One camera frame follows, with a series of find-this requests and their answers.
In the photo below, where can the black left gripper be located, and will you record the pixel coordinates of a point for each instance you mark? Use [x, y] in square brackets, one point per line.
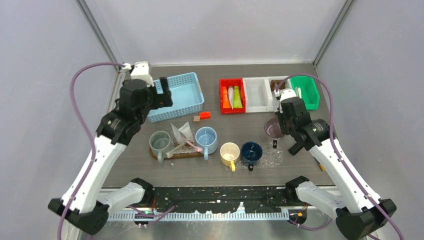
[162, 100]

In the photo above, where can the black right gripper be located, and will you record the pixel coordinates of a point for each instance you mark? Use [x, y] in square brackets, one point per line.
[284, 130]

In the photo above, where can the mauve mug black handle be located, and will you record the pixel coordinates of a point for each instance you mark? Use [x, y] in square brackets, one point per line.
[273, 130]

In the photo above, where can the white toothpaste tube red cap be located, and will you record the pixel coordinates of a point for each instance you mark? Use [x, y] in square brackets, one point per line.
[179, 137]

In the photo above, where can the grey-green mug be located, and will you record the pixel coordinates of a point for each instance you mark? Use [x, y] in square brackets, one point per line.
[160, 144]

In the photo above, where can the clear textured acrylic holder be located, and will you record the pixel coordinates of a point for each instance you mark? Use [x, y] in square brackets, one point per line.
[174, 143]

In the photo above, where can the dark blue mug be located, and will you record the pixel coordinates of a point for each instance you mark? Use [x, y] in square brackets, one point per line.
[250, 153]

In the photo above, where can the light blue mug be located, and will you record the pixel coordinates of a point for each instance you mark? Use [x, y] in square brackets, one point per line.
[206, 138]

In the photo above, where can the pink toothbrush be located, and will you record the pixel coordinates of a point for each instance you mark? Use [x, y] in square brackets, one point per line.
[196, 148]

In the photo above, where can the cream mug yellow handle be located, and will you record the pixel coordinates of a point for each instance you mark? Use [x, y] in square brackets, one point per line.
[229, 155]

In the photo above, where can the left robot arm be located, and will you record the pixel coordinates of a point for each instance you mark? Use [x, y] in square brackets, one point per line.
[81, 205]

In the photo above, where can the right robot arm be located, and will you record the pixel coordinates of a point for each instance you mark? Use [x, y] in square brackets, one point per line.
[358, 211]

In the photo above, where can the clear textured oval tray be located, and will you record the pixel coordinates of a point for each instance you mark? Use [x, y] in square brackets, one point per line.
[270, 158]

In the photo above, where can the yellow-green toothpaste tube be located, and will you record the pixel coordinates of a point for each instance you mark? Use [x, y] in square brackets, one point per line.
[237, 101]

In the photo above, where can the oval wooden tray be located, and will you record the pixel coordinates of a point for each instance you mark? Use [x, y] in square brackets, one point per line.
[185, 155]

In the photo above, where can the orange toothpaste tube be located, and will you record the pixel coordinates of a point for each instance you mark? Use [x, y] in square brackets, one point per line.
[225, 98]

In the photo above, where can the small white toothpaste tube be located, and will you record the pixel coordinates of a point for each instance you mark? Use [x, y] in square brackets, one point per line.
[231, 96]

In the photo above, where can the light blue perforated basket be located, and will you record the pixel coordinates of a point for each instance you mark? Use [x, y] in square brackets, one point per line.
[186, 95]

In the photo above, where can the green plastic bin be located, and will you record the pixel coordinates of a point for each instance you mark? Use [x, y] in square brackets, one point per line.
[309, 91]

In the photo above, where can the black microphone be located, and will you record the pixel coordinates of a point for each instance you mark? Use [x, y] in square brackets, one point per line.
[296, 148]

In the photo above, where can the small wooden cube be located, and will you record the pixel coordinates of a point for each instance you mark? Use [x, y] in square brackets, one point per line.
[196, 119]

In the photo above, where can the white plastic bin right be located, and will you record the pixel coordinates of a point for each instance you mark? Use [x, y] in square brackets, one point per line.
[271, 96]

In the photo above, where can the white plastic bin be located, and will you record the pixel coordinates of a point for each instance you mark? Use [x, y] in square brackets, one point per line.
[255, 90]
[271, 96]

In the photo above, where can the white plastic bin left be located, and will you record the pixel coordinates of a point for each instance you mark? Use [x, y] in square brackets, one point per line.
[255, 90]

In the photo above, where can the orange block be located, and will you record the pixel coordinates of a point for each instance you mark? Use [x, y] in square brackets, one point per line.
[204, 115]

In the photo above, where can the red plastic bin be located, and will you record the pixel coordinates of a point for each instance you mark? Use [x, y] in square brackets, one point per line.
[232, 82]

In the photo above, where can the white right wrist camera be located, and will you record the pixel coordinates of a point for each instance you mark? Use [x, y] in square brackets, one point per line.
[283, 94]

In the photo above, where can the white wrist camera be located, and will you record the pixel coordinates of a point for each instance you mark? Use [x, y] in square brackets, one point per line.
[139, 71]
[283, 94]

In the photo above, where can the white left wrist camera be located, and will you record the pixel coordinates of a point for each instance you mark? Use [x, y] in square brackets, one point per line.
[139, 71]

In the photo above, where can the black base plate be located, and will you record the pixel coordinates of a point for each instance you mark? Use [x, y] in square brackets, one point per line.
[220, 199]

